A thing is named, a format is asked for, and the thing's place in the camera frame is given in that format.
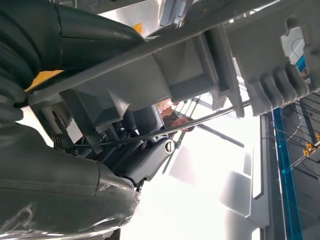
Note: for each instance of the person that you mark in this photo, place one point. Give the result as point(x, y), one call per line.
point(172, 116)

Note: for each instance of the blue metal shelf rack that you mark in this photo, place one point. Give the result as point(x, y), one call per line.
point(284, 165)

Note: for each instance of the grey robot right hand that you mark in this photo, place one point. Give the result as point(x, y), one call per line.
point(62, 192)

